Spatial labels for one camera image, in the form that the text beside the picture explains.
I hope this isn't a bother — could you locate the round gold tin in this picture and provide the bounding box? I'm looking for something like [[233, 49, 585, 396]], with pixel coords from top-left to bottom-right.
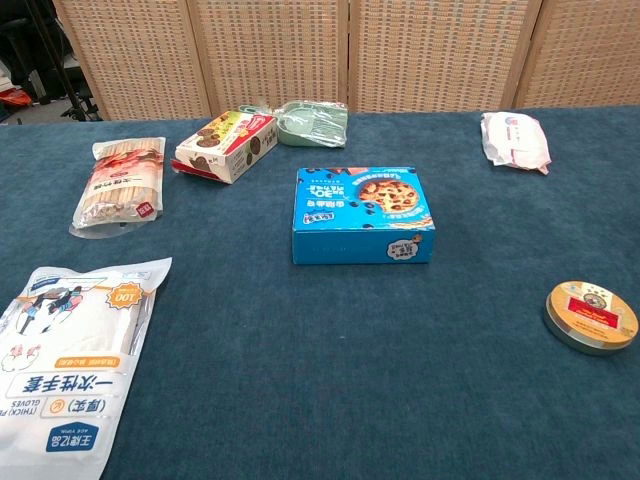
[[543, 280, 640, 357]]

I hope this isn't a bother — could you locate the blue cookie box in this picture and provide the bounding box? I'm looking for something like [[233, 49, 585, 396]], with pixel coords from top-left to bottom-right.
[[291, 166, 436, 266]]

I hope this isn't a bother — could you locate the white and red biscuit box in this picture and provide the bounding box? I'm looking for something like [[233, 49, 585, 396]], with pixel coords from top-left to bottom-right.
[[170, 110, 279, 186]]

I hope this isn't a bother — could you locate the green dish in plastic wrap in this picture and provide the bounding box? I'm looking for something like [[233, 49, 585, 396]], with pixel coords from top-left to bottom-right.
[[275, 100, 349, 150]]

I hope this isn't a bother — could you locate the wooden lattice folding screen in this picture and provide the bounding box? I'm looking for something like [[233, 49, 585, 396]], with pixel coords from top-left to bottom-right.
[[52, 0, 640, 121]]

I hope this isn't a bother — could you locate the bag of wooden chopsticks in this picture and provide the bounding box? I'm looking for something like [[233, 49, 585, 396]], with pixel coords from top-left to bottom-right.
[[68, 137, 167, 240]]

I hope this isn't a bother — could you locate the white wrapped snack pack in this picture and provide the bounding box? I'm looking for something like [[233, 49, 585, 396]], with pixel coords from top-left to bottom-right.
[[480, 111, 552, 176]]

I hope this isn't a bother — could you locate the white disposable gloves bag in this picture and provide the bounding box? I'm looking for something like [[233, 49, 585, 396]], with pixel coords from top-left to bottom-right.
[[0, 257, 174, 480]]

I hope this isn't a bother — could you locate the black tripod stand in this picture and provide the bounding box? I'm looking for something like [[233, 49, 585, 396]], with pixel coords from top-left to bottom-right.
[[27, 0, 104, 123]]

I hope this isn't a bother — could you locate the orange plastic bag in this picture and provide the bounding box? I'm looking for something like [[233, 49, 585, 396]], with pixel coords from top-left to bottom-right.
[[0, 88, 33, 108]]

